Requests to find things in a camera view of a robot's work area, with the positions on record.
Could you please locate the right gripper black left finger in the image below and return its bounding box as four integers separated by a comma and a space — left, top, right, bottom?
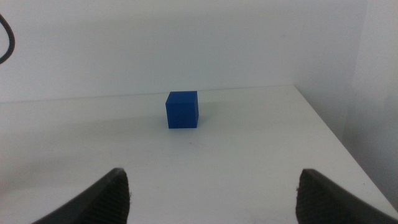
30, 167, 131, 224

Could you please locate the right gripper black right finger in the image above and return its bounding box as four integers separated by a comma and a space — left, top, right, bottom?
295, 168, 398, 224

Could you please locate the blue cube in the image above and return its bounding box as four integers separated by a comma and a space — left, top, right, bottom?
165, 90, 200, 129

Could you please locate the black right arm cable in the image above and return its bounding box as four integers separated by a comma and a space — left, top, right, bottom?
0, 13, 16, 65

